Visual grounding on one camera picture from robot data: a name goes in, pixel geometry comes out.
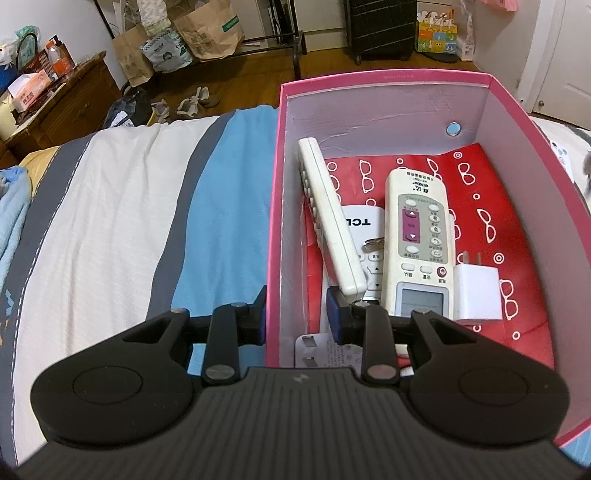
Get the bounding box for orange bottle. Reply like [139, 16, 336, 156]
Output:
[46, 39, 75, 81]

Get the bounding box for colourful gift bag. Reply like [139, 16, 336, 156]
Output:
[416, 9, 460, 54]

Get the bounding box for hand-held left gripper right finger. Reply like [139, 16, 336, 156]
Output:
[326, 286, 478, 386]

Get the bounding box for black metal rack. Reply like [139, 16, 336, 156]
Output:
[240, 0, 308, 80]

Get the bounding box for tissue box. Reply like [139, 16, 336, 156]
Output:
[7, 71, 54, 112]

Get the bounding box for white plastic bag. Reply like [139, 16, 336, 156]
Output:
[457, 11, 476, 63]

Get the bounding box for white power adapter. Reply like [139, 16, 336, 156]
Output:
[294, 333, 365, 368]

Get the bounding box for white remote control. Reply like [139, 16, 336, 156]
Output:
[339, 203, 389, 305]

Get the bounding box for white door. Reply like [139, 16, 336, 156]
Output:
[519, 0, 591, 125]

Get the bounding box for woven basket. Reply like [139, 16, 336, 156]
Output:
[16, 32, 49, 75]

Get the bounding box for white charger with prongs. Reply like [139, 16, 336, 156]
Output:
[452, 250, 504, 324]

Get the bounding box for black suitcase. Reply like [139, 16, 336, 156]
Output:
[344, 0, 419, 64]

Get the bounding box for striped bedsheet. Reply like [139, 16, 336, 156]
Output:
[0, 105, 591, 462]

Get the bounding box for plain brown paper bag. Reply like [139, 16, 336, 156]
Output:
[112, 25, 155, 88]

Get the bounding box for blue blanket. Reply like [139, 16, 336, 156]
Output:
[0, 166, 33, 287]

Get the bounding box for black bag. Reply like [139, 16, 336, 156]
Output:
[102, 88, 153, 130]

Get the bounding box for red bag with glasses print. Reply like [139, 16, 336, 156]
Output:
[302, 142, 555, 370]

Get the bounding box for pink cardboard box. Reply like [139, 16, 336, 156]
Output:
[265, 69, 591, 462]

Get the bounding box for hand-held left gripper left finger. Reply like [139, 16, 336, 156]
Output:
[122, 285, 269, 386]

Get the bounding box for white and green packet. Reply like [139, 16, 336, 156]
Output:
[140, 28, 195, 75]

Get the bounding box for wooden nightstand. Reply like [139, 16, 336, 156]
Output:
[0, 58, 122, 160]

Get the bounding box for brown paper bag green print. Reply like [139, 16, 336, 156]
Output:
[173, 0, 245, 61]

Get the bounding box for cream remote with purple panel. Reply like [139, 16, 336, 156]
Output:
[379, 167, 457, 321]

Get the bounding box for cream remote control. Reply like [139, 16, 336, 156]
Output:
[297, 137, 368, 298]

